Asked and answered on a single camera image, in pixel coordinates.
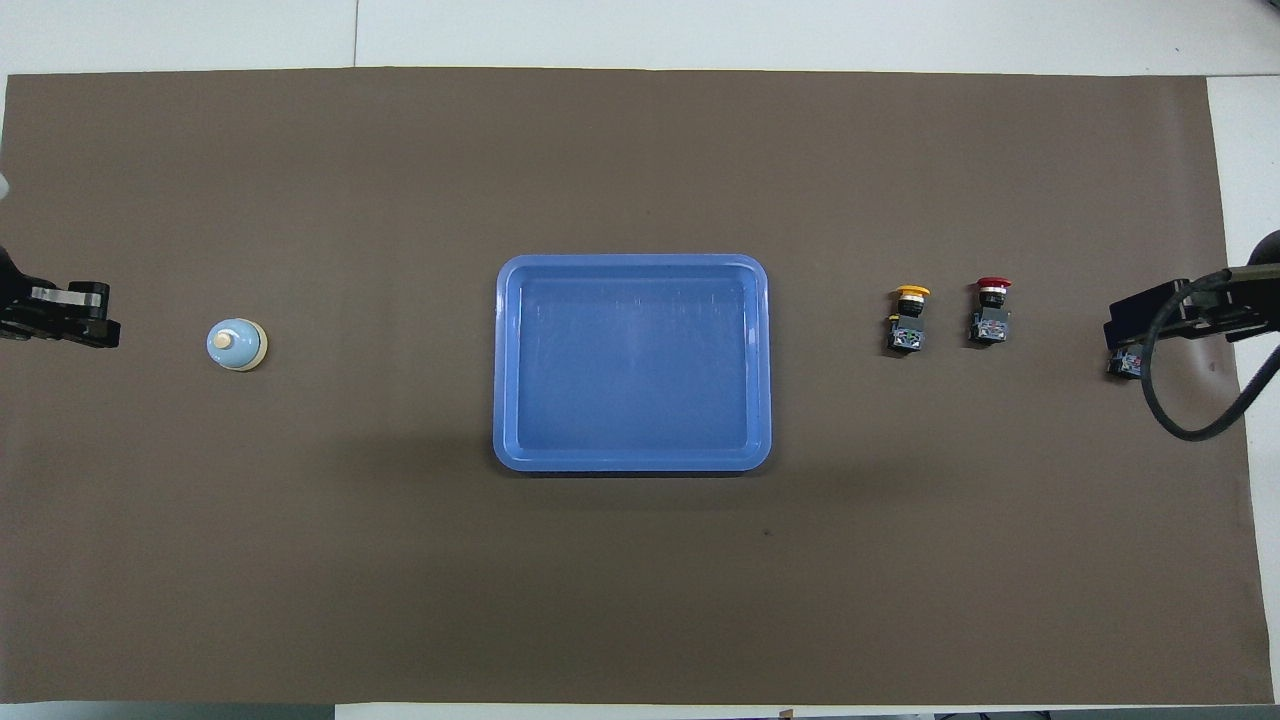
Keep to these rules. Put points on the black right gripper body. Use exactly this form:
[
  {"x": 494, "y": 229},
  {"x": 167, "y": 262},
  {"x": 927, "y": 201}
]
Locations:
[{"x": 1215, "y": 305}]

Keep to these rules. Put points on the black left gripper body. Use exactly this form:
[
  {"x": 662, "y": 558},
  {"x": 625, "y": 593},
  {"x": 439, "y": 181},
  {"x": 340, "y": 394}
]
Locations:
[{"x": 35, "y": 310}]

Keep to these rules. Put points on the green mushroom push button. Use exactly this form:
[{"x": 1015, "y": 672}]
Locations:
[{"x": 1128, "y": 364}]

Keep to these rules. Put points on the red mushroom push button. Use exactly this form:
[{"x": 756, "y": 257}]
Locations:
[{"x": 990, "y": 325}]

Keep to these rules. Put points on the yellow mushroom push button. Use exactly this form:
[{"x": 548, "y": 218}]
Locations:
[{"x": 907, "y": 335}]

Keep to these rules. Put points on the light blue call bell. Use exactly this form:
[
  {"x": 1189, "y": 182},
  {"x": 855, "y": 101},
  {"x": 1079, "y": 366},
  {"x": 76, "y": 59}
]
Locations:
[{"x": 232, "y": 343}]

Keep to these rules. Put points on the blue plastic tray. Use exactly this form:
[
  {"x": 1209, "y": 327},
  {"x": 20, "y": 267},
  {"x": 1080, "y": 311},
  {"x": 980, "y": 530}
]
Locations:
[{"x": 630, "y": 370}]

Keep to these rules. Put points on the brown table mat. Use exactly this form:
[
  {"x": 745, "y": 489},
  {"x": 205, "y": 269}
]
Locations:
[{"x": 300, "y": 520}]

